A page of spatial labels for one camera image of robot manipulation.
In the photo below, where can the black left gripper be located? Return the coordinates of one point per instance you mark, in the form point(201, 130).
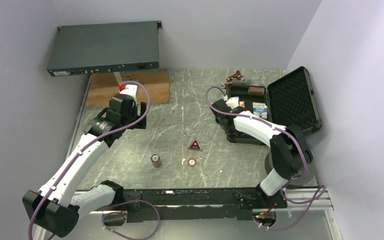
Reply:
point(142, 108)

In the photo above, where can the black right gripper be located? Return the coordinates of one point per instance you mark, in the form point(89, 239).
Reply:
point(230, 132)

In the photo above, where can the red black triangle button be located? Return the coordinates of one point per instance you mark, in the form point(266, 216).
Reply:
point(195, 145)

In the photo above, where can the poker chip roll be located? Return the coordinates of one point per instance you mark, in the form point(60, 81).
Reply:
point(253, 90)

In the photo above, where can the single red poker chip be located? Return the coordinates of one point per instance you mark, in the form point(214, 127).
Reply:
point(192, 162)

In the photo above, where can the black poker set case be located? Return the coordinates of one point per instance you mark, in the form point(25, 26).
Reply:
point(290, 100)

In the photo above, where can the red playing card deck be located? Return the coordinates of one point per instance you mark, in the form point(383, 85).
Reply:
point(242, 104)

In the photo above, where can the clear round plastic disc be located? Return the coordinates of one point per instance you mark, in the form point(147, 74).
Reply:
point(261, 112)

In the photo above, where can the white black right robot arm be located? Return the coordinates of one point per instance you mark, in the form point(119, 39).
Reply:
point(289, 150)

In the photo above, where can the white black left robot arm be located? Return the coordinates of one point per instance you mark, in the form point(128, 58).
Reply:
point(54, 206)

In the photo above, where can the blue playing card deck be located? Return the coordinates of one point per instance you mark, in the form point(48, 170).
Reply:
point(258, 104)

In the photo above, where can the brown wooden board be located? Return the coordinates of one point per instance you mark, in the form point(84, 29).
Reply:
point(104, 86)

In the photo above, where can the dark green rack unit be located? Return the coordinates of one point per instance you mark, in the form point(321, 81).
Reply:
point(105, 48)

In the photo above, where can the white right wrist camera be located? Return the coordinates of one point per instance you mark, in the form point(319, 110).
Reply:
point(232, 102)

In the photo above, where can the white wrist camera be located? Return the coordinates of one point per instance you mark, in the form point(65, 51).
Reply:
point(129, 90)
point(232, 102)

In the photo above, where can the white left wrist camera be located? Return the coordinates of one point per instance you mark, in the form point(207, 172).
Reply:
point(129, 90)

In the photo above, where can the silver metal stand bracket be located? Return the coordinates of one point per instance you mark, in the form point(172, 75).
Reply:
point(122, 77)

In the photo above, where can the black aluminium mounting rail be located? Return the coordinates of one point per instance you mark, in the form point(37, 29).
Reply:
point(240, 203)

